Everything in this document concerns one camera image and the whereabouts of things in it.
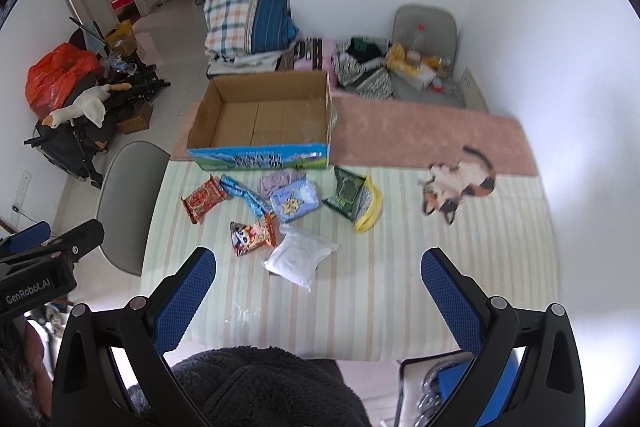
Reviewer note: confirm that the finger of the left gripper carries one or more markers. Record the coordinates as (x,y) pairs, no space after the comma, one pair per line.
(25,240)
(74,244)

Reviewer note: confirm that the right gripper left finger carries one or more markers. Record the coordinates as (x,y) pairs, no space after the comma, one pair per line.
(151,326)

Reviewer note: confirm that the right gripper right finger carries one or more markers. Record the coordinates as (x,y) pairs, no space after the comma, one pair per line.
(487,331)

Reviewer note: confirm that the orange sunflower seed packet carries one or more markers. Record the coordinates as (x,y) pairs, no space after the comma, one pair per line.
(248,238)

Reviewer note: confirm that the red snack packet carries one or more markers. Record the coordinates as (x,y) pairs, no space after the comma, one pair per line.
(203,199)

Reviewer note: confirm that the blue snack packet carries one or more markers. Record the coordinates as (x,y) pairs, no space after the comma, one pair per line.
(259,206)

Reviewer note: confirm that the white plastic soft pack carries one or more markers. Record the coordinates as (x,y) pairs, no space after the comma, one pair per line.
(297,257)

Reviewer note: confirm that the yellow patterned pouch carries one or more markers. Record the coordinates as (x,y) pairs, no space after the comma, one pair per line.
(370,207)

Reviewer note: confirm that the lilac knitted cloth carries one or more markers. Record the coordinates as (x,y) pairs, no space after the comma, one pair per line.
(272,182)

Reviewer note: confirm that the green snack packet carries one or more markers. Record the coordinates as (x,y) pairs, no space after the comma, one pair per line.
(348,191)

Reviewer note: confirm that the light blue tissue pack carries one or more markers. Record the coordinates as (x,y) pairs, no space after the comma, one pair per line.
(295,200)

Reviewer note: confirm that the grey chair beside table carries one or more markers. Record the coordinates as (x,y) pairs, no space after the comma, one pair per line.
(126,204)

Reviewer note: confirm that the black stroller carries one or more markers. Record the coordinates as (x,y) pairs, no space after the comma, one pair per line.
(72,146)

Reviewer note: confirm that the dark fleece garment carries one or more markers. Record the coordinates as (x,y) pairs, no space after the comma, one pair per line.
(248,386)

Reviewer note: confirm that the small cardboard box on floor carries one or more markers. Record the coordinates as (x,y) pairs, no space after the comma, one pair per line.
(136,118)

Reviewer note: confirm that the white goose plush toy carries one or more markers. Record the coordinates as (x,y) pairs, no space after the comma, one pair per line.
(89,104)

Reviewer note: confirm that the red plastic bag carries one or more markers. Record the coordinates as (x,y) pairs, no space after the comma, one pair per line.
(55,76)

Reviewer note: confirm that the yellow paper bag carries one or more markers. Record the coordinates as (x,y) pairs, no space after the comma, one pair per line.
(121,39)

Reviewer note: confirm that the open cardboard box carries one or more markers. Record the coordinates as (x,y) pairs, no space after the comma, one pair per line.
(271,121)

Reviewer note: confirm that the grey chair in corner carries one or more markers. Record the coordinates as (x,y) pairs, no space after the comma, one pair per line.
(441,43)

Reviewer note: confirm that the yellow snack bag on chair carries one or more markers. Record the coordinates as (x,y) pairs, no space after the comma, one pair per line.
(408,63)

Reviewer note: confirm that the plaid folded quilt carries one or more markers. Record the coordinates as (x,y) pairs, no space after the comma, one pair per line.
(229,25)

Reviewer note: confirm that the black white patterned bag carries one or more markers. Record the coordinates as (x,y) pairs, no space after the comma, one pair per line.
(360,68)

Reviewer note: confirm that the blue striped folded quilt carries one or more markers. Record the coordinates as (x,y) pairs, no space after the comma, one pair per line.
(273,28)

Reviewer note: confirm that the plastic bottle red cap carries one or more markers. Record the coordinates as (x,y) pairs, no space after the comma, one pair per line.
(418,39)

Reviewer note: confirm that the pink suitcase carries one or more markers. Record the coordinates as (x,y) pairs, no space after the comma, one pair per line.
(314,54)

